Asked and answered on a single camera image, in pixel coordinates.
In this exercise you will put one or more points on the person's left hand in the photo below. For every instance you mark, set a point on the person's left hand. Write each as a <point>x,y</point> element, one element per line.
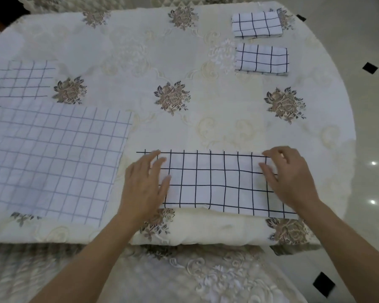
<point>140,192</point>

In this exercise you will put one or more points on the person's right hand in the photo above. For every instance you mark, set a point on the person's right hand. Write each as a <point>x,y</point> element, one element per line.
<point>295,182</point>

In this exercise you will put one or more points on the person's left thumb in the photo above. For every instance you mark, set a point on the person's left thumb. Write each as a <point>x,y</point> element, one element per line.
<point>165,187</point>

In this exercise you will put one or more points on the person's left middle finger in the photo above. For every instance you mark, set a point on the person's left middle finger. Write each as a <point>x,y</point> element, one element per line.
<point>151,159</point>

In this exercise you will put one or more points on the person's right thumb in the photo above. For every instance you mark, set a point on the person's right thumb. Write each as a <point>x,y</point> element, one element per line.
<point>267,175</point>

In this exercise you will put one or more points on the half-folded black checked white cloth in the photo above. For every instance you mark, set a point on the half-folded black checked white cloth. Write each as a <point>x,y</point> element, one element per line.
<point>214,182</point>

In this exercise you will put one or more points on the person's right forearm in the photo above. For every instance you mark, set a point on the person's right forearm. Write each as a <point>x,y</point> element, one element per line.
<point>350,242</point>

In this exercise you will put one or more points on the person's left forearm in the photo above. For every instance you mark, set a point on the person's left forearm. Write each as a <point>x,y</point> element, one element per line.
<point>85,261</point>

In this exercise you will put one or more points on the cream floral embroidered tablecloth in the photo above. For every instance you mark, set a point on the cream floral embroidered tablecloth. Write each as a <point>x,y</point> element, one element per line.
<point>177,91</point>

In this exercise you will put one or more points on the cream lace chair cover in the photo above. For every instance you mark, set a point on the cream lace chair cover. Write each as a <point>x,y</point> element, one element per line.
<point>183,277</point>

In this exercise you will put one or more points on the large unfolded grey checked cloth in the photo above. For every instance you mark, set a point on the large unfolded grey checked cloth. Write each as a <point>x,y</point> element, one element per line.
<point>53,160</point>

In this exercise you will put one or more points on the folded black checked white cloth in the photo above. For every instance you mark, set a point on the folded black checked white cloth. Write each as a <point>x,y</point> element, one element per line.
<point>261,59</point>
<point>255,25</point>

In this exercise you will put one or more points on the cream quilted chair back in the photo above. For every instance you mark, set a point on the cream quilted chair back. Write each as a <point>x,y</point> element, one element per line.
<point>129,1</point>

